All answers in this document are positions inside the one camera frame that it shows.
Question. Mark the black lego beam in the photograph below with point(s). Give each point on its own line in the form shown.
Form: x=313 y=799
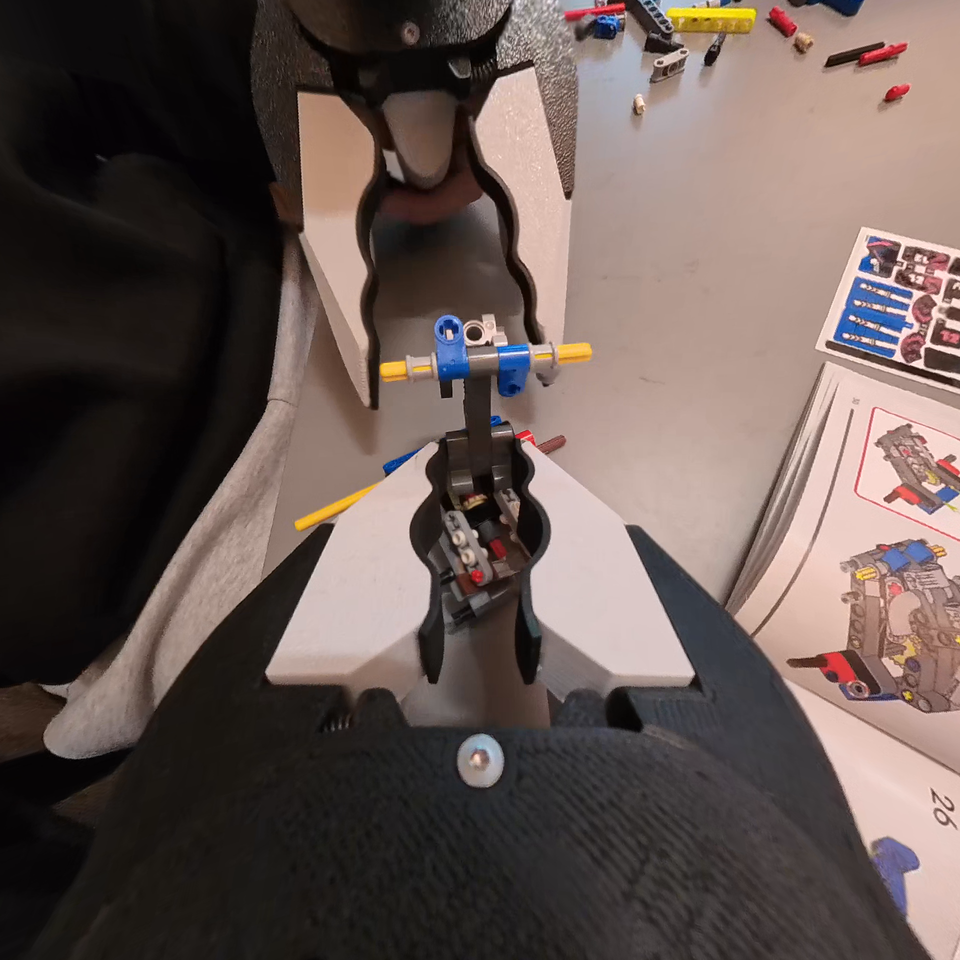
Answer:
x=660 y=26

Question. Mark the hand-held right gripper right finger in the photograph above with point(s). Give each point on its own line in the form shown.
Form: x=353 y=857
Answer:
x=600 y=600

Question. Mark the yellow lego beam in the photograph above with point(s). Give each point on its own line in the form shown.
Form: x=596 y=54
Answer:
x=712 y=19

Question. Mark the grey lego connector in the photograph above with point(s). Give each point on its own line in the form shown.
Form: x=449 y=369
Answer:
x=670 y=66

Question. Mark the black garment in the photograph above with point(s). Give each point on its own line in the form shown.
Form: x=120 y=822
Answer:
x=112 y=337

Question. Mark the lego instruction booklet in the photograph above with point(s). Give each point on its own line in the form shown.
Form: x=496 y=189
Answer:
x=862 y=600

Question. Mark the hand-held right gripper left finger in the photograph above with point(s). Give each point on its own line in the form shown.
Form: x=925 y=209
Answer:
x=352 y=600

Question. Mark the blue lego connector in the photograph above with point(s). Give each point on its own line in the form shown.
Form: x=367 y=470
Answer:
x=609 y=27

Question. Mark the small red lego piece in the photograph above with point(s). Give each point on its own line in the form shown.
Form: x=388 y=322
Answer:
x=896 y=92

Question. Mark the black lego pin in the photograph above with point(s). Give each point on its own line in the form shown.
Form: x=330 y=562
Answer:
x=714 y=49

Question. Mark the long red lego axle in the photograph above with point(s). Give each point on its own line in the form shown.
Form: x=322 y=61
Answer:
x=596 y=12

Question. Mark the black lego axle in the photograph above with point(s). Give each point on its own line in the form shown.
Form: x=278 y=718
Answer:
x=851 y=56

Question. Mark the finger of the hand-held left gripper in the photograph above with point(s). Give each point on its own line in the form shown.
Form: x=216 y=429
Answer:
x=532 y=225
x=334 y=247

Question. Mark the long yellow lego axle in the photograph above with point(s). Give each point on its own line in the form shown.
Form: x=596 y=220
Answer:
x=337 y=508

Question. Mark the lego sticker sheet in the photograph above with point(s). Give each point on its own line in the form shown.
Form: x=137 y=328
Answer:
x=900 y=307

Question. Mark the grey lego assembly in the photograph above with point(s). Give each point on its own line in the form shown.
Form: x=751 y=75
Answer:
x=480 y=442

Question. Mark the red lego axle pin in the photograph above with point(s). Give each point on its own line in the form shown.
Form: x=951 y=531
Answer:
x=885 y=53

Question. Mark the person's left hand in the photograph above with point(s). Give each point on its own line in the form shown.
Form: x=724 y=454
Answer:
x=431 y=204

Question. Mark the grey sweatshirt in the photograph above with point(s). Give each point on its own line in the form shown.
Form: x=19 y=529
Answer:
x=202 y=562

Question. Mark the large blue lego piece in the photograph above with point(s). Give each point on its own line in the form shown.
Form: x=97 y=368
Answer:
x=832 y=6

